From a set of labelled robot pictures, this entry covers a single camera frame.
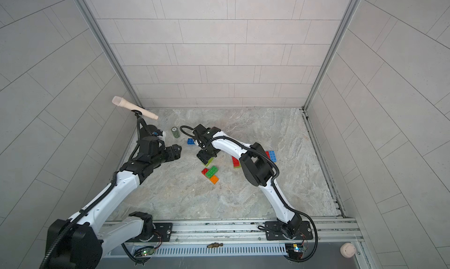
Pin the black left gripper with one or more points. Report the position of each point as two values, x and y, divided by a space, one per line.
172 157

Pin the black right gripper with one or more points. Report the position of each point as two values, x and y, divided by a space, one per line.
203 156

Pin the bright green lego brick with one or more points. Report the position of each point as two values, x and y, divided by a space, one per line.
211 172

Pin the light blue lego brick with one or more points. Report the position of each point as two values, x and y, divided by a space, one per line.
273 156

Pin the orange lego brick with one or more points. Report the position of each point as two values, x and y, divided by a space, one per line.
214 179

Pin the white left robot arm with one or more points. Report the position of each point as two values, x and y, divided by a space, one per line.
78 242

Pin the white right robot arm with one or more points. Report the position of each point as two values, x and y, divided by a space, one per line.
258 169

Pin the black microphone stand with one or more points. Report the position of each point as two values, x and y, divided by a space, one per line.
143 130

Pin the green battery cell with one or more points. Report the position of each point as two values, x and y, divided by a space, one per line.
175 132

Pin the beige microphone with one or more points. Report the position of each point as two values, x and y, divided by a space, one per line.
121 102

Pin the left circuit board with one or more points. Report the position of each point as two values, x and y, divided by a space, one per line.
146 251

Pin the circuit board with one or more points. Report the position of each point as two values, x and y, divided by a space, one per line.
295 251
146 251

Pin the brass fitting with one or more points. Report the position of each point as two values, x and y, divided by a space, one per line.
214 245

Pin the right circuit board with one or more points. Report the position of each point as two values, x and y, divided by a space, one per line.
295 251

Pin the metal corner profile left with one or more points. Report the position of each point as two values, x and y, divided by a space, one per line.
106 47

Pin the metal corner profile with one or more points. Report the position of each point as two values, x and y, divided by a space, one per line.
106 47
343 26

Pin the pink round knob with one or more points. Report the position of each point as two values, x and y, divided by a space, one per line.
348 250

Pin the metal corner profile right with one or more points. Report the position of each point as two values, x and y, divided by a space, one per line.
343 26

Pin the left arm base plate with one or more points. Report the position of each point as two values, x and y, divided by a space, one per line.
162 233

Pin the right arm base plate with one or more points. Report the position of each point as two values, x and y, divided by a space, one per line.
276 231

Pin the aluminium rail frame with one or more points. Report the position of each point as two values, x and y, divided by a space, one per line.
245 247

